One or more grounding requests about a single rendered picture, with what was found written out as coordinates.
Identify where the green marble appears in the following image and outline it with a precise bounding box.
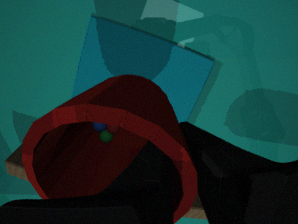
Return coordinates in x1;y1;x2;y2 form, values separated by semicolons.
100;129;114;143

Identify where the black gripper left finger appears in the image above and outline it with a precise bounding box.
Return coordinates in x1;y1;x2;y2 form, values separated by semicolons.
0;140;174;224

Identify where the blue marble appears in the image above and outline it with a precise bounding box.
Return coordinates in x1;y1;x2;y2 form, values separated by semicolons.
92;123;108;132

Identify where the dark red cup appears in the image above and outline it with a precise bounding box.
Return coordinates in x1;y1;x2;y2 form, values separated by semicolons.
21;75;198;224

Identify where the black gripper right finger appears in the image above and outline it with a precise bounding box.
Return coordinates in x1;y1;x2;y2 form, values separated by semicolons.
180;121;298;224

